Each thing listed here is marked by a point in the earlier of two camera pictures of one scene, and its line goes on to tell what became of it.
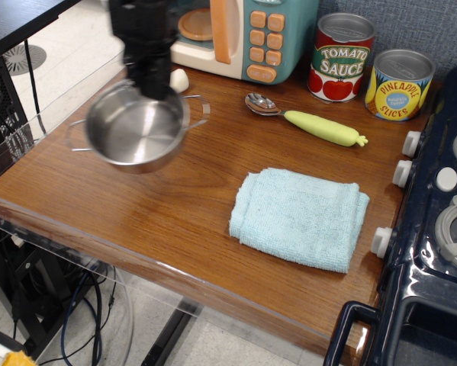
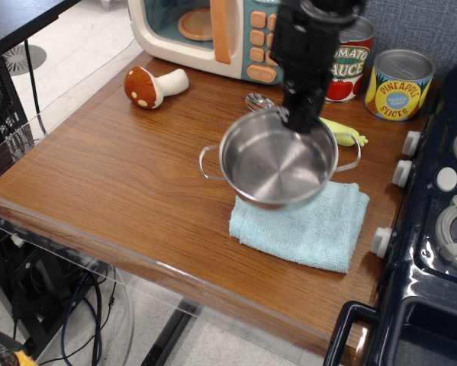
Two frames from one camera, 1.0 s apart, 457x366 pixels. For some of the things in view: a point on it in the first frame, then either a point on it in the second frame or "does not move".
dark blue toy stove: [423, 316] does not move
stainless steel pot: [136, 134] -> [266, 163]
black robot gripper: [148, 30] -> [305, 46]
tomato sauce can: [342, 44] does not move
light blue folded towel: [305, 218] does not move
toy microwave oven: [272, 42] does not move
